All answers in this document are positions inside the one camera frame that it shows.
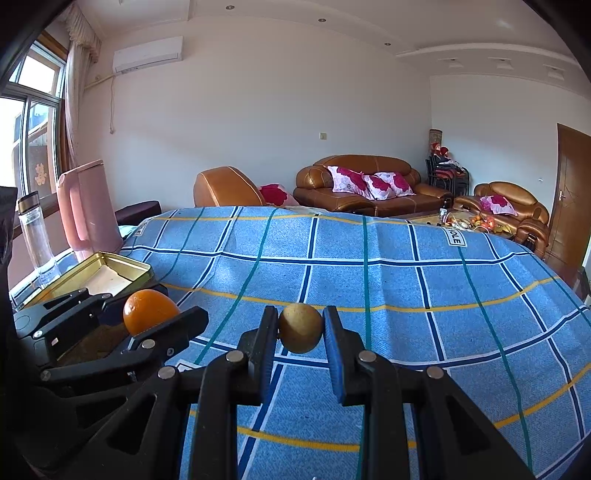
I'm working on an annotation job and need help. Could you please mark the brown leather armchair white trim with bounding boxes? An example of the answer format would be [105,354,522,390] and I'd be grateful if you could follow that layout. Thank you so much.
[194,166,267,208]

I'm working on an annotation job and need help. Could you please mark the small yellow round fruit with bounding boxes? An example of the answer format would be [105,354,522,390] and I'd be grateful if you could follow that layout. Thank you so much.
[278,303,324,354]

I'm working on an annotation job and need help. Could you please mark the clear glass bottle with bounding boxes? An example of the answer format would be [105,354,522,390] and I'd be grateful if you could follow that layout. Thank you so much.
[17,191,61,287]

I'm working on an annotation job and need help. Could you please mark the white red floral pillow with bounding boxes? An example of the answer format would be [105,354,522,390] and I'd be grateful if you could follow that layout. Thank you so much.
[327,165,370,193]
[479,194,517,216]
[362,172,414,200]

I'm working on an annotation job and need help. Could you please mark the stacked black chairs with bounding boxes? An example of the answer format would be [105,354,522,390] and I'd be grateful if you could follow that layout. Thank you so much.
[425,154,470,195]

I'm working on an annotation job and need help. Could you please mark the small orange mandarin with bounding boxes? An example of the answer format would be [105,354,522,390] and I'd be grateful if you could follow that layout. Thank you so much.
[123,289,181,336]

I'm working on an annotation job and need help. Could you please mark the cluttered coffee table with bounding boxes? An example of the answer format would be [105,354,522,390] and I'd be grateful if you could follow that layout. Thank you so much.
[392,208,515,241]

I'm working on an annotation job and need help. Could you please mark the pink electric kettle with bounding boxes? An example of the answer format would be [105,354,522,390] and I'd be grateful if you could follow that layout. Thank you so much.
[56,159,123,261]

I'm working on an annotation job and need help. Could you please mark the brown wooden door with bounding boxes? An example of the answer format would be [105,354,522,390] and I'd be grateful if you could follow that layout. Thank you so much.
[545,123,591,278]

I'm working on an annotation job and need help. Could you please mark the dark maroon stool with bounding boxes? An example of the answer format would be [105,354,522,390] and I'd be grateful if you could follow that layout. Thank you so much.
[115,200,161,225]

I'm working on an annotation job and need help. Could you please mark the brown leather sofa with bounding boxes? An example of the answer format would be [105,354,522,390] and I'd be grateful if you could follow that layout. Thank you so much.
[293,154,453,217]

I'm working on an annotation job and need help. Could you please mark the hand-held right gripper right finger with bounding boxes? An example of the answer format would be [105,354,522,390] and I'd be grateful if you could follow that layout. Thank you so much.
[322,305,536,480]

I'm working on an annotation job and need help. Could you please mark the gold rectangular tin box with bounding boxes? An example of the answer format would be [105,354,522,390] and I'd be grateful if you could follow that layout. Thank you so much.
[21,251,155,365]

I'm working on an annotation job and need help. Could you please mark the window with metal frame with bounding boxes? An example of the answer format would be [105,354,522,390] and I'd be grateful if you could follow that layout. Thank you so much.
[0,39,68,199]

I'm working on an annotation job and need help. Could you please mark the brown leather tufted armchair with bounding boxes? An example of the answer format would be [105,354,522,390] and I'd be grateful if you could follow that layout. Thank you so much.
[455,181,550,259]

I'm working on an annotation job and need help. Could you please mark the pale pink curtain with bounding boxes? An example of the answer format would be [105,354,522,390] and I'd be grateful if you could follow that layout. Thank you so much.
[60,2,102,174]

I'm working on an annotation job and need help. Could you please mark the white air conditioner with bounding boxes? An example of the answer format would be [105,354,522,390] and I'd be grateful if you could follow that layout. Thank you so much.
[113,36,184,75]

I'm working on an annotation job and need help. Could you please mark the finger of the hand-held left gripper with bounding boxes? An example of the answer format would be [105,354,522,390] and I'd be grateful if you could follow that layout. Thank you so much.
[14,285,169,365]
[41,305,209,384]

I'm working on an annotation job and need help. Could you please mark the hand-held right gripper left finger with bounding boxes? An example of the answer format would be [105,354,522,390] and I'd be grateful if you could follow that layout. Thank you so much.
[60,305,280,480]

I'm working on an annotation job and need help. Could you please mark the blue plaid cloth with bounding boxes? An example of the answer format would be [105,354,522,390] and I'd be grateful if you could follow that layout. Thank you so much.
[117,205,591,480]

